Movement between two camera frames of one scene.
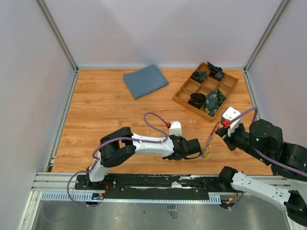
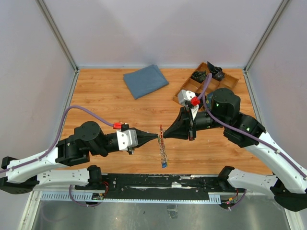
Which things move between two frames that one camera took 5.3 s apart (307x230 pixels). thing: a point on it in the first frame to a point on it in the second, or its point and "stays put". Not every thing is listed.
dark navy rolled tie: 215,72 stays put
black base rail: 154,186 stays put
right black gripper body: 239,138 to 192,126
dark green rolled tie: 199,76 stays put
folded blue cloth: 144,81 stays put
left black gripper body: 181,138 to 131,150
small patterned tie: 205,153 to 164,161
